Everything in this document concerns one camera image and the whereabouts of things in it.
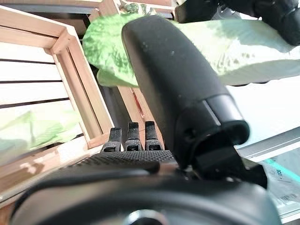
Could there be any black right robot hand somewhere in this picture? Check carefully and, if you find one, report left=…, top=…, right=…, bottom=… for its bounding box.
left=10, top=14, right=282, bottom=225

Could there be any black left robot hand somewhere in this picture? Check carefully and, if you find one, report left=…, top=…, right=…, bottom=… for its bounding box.
left=174, top=0, right=300, bottom=47

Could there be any green white napa cabbage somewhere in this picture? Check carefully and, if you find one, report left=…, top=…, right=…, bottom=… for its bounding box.
left=0, top=106, right=83, bottom=152
left=82, top=13, right=300, bottom=89

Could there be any wooden turnip crate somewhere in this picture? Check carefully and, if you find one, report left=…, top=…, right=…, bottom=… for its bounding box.
left=89, top=0, right=176, bottom=22

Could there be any slatted wooden cabbage crate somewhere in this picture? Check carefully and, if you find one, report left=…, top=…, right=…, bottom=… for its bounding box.
left=0, top=4, right=115, bottom=207

